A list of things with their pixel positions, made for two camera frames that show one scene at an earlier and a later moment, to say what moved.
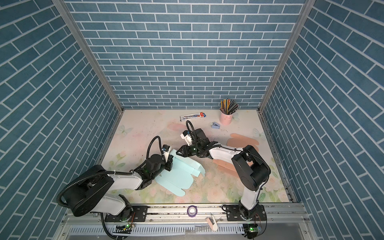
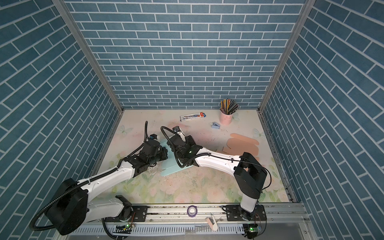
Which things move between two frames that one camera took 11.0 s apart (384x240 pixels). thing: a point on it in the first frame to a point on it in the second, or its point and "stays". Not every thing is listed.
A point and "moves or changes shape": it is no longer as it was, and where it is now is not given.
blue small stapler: [215, 125] stays
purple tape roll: [192, 211] stays
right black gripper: [185, 151] to [191, 142]
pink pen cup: [225, 119] stays
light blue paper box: [181, 177] moves or changes shape
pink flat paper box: [236, 140] stays
